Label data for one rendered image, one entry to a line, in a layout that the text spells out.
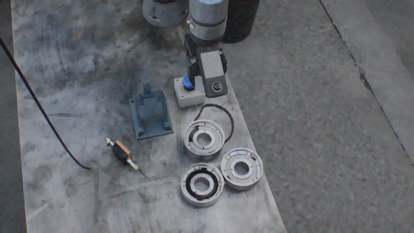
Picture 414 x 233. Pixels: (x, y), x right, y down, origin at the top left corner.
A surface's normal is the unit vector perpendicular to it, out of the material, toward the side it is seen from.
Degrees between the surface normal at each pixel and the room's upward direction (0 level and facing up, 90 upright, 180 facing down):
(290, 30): 0
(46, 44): 0
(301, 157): 0
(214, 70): 31
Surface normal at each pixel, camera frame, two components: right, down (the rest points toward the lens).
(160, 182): 0.05, -0.53
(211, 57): 0.23, -0.04
